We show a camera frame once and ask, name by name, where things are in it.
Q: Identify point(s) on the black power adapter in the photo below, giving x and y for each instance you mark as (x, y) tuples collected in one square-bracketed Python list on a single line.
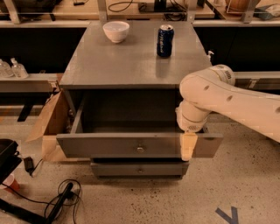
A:
[(28, 164)]

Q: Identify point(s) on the clear sanitizer bottle left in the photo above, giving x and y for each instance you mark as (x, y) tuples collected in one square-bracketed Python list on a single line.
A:
[(5, 69)]

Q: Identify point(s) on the grey drawer cabinet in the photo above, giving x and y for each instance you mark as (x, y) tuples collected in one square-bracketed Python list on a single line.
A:
[(132, 67)]

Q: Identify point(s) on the grey bottom drawer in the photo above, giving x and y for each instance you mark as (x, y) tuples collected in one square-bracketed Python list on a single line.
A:
[(139, 169)]

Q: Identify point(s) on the grey top drawer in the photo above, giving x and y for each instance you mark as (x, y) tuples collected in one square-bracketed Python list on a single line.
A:
[(123, 126)]

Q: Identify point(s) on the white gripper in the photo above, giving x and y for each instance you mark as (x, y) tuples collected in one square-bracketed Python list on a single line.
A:
[(191, 125)]

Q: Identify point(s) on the red plastic cup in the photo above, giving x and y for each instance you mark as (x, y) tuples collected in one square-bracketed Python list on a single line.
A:
[(10, 184)]

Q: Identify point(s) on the white ceramic bowl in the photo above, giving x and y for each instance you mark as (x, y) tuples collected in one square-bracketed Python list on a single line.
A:
[(116, 31)]

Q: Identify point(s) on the black stand base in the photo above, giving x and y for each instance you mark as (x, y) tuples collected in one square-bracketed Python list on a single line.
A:
[(40, 212)]

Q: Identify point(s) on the grey drawer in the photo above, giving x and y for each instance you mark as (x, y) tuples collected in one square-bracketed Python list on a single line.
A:
[(139, 169), (123, 126)]

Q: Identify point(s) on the cardboard box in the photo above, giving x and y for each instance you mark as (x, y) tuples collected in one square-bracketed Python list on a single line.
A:
[(52, 120)]

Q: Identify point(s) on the blue soda can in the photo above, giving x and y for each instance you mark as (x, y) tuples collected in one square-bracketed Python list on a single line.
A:
[(164, 40)]

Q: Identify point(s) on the black bin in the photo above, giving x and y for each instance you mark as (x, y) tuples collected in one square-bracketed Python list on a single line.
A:
[(9, 159)]

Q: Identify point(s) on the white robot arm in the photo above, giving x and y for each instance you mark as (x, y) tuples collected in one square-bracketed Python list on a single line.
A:
[(213, 90)]

